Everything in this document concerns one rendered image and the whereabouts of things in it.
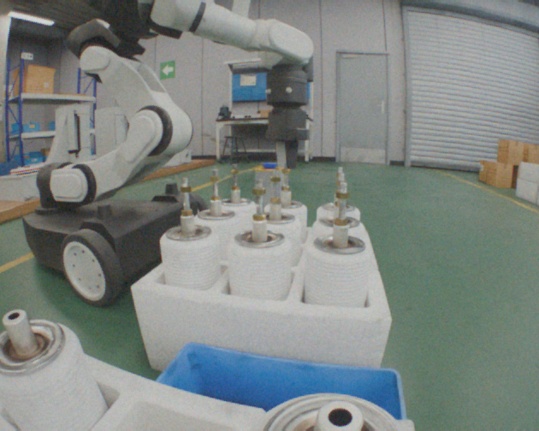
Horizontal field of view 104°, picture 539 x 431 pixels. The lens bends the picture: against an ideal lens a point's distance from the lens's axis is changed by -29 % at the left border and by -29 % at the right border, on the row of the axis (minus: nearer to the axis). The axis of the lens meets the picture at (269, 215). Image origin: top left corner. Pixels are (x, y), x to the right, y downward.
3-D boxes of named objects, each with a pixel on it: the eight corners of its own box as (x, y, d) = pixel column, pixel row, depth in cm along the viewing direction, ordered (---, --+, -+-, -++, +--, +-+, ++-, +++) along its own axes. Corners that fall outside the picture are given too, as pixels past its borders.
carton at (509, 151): (522, 166, 271) (524, 142, 264) (508, 163, 276) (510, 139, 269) (510, 163, 299) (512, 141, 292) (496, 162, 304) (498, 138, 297)
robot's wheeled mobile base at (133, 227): (6, 260, 81) (-9, 174, 72) (92, 223, 130) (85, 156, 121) (116, 298, 66) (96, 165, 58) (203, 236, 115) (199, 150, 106)
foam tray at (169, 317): (151, 369, 47) (129, 286, 43) (222, 280, 84) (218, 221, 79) (368, 406, 39) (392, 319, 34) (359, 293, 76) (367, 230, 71)
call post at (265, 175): (255, 274, 88) (253, 170, 80) (261, 265, 94) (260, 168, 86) (278, 277, 86) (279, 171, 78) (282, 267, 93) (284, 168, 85)
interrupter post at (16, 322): (11, 351, 16) (-3, 318, 15) (30, 338, 18) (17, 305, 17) (25, 362, 15) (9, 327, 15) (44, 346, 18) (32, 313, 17)
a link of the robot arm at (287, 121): (321, 140, 59) (322, 84, 56) (281, 139, 55) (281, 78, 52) (288, 139, 70) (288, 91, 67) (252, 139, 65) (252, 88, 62)
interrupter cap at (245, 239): (235, 251, 40) (235, 247, 40) (232, 234, 47) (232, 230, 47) (290, 248, 41) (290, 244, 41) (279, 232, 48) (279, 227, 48)
